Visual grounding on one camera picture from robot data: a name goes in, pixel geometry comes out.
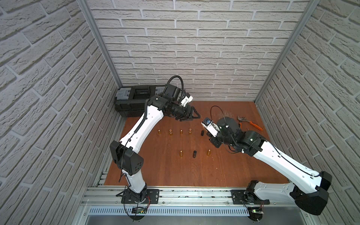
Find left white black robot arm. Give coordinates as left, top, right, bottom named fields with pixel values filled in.
left=110, top=75, right=201, bottom=203

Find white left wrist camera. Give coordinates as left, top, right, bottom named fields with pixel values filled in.
left=181, top=95, right=193, bottom=107

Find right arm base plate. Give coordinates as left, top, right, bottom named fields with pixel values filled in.
left=230, top=189, right=270, bottom=205

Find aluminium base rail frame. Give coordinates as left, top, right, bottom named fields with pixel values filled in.
left=72, top=186, right=320, bottom=225

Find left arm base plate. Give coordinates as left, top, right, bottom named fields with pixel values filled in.
left=121, top=189, right=159, bottom=204

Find black plastic toolbox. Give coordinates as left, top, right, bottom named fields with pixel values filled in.
left=114, top=85, right=165, bottom=117

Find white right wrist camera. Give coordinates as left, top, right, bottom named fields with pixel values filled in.
left=201, top=117, right=221, bottom=137

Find orange handled pliers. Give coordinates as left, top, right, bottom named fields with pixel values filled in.
left=237, top=116, right=263, bottom=131

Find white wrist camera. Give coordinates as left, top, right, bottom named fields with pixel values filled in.
left=181, top=95, right=193, bottom=107
left=201, top=117, right=221, bottom=137

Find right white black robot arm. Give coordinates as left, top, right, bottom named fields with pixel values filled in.
left=202, top=117, right=332, bottom=216

